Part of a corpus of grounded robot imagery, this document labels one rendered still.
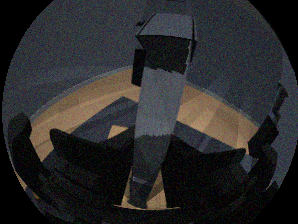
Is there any light brown wooden board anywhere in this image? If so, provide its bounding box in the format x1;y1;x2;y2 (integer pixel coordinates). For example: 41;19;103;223
108;125;172;210

